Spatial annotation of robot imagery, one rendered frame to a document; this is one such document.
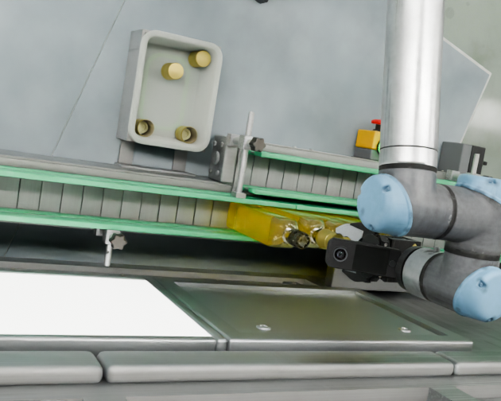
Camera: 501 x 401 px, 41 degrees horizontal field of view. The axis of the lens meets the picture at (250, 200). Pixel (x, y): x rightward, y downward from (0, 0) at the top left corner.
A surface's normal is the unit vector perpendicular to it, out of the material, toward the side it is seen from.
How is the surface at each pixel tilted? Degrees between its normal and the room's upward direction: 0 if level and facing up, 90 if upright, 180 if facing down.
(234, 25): 0
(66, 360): 90
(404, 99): 51
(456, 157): 90
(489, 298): 0
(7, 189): 0
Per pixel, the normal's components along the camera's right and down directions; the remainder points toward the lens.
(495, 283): 0.44, 0.16
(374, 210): -0.90, -0.11
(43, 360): 0.16, -0.98
